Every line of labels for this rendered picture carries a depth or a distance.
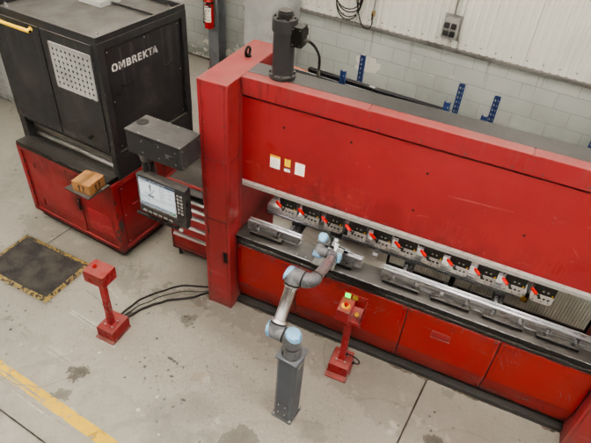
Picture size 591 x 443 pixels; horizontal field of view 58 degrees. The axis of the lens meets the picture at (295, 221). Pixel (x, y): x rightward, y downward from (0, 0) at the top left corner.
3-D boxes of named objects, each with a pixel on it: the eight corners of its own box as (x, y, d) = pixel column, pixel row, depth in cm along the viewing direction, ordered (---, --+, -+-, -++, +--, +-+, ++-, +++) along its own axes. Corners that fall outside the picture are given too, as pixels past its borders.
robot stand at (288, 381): (289, 425, 427) (295, 367, 378) (270, 414, 434) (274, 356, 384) (301, 408, 439) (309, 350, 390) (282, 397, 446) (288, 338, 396)
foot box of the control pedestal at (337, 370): (323, 374, 465) (324, 366, 457) (333, 353, 483) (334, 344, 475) (345, 383, 460) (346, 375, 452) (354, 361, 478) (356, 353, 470)
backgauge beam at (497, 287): (266, 213, 490) (266, 204, 484) (273, 205, 500) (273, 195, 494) (526, 303, 425) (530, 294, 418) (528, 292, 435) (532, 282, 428)
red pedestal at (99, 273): (95, 337, 480) (76, 271, 427) (113, 317, 498) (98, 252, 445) (113, 345, 475) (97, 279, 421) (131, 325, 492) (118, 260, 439)
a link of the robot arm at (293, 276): (280, 344, 374) (304, 272, 366) (260, 336, 378) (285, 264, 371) (286, 341, 385) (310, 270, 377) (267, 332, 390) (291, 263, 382)
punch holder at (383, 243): (370, 244, 422) (374, 228, 411) (374, 238, 428) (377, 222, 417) (389, 250, 417) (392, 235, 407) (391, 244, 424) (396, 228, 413)
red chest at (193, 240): (173, 255, 566) (164, 177, 502) (199, 228, 601) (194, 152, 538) (214, 272, 551) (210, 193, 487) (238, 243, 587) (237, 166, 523)
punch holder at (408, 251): (395, 253, 416) (398, 237, 405) (397, 246, 422) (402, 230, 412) (413, 259, 412) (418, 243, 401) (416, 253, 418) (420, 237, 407)
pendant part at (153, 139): (136, 219, 439) (122, 127, 385) (156, 203, 456) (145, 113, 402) (187, 241, 423) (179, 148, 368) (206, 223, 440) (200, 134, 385)
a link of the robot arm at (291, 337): (295, 354, 374) (297, 342, 366) (279, 345, 379) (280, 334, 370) (303, 342, 383) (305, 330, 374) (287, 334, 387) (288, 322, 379)
